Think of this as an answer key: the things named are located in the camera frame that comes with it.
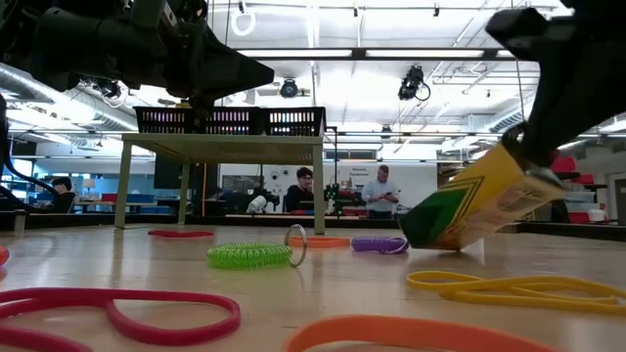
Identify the black plastic mesh basket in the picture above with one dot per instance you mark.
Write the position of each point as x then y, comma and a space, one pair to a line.
235, 122
293, 122
156, 122

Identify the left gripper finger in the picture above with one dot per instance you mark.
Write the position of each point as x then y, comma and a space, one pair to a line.
230, 80
225, 56

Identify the purple spiral wrist coil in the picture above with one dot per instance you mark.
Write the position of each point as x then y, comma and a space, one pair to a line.
379, 244

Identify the person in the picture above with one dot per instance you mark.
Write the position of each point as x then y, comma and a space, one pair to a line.
298, 193
62, 195
380, 193

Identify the black overhead frame bar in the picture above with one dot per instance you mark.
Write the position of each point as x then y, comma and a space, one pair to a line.
359, 54

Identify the background black robot arm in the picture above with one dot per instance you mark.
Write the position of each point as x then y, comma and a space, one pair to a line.
342, 198
266, 200

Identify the yellow rubber band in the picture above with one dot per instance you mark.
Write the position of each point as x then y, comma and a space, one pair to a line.
412, 281

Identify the orange rubber band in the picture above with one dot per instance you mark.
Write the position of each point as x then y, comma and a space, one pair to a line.
415, 328
323, 242

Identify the black ceiling-mounted device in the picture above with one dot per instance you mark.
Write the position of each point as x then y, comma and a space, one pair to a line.
110, 90
413, 83

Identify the red-orange spiral wrist coil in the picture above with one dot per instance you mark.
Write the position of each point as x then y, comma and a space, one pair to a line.
3, 255

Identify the pale green metal shelf riser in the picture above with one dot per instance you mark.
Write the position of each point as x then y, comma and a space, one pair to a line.
220, 146

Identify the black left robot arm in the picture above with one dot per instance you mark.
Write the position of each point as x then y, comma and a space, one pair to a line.
73, 44

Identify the black overhead camera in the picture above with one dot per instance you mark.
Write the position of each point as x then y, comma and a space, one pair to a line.
289, 89

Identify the pink rubber band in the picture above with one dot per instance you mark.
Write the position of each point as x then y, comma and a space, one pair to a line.
234, 318

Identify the dark monitor screen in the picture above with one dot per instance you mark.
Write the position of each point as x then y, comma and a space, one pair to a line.
168, 173

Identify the red storage bin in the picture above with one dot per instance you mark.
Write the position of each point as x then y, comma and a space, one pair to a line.
562, 163

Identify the green spiral wrist coil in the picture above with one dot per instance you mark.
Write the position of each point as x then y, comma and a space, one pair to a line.
249, 255

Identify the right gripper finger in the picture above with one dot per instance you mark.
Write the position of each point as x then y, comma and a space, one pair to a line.
557, 137
511, 142

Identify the red rubber band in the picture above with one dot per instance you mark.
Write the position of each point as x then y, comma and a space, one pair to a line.
181, 233

